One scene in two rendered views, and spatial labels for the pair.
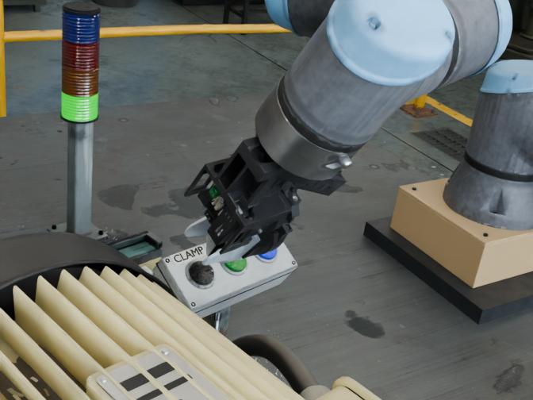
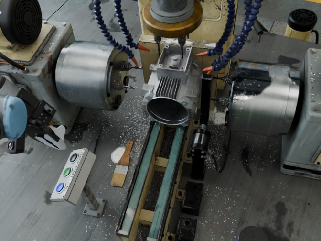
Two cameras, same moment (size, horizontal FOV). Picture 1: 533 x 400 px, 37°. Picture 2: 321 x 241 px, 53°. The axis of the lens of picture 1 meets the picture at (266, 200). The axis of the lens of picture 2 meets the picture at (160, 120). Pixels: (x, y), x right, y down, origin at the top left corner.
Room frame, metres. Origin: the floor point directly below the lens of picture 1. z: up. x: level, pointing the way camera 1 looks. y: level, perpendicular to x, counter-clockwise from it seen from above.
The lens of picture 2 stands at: (1.35, 0.11, 1.92)
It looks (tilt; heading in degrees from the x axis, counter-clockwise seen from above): 54 degrees down; 157
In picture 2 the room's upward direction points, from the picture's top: 7 degrees counter-clockwise
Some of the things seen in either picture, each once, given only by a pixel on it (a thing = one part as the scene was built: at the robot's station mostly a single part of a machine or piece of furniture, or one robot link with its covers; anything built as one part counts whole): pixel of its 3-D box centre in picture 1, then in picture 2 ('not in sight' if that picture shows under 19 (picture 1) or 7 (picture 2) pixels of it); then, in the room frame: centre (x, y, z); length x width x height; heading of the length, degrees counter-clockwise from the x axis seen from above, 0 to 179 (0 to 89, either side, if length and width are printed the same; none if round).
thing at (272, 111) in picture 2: not in sight; (267, 99); (0.87, 0.72, 1.04); 0.41 x 0.25 x 0.25; 47
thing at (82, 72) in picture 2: not in sight; (83, 73); (0.41, 0.22, 1.04); 0.37 x 0.25 x 0.25; 47
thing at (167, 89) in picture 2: not in sight; (173, 91); (0.65, 0.48, 1.02); 0.20 x 0.19 x 0.19; 137
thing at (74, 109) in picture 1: (79, 104); not in sight; (1.25, 0.33, 1.05); 0.06 x 0.06 x 0.04
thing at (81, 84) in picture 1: (80, 78); not in sight; (1.25, 0.33, 1.10); 0.06 x 0.06 x 0.04
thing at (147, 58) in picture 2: not in sight; (182, 69); (0.53, 0.58, 0.97); 0.30 x 0.11 x 0.34; 47
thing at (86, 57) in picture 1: (80, 51); not in sight; (1.25, 0.33, 1.14); 0.06 x 0.06 x 0.04
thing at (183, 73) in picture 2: not in sight; (174, 64); (0.62, 0.51, 1.11); 0.12 x 0.11 x 0.07; 137
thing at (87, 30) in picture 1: (81, 25); not in sight; (1.25, 0.33, 1.19); 0.06 x 0.06 x 0.04
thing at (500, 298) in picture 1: (479, 253); not in sight; (1.36, -0.42, 0.82); 0.32 x 0.32 x 0.03; 35
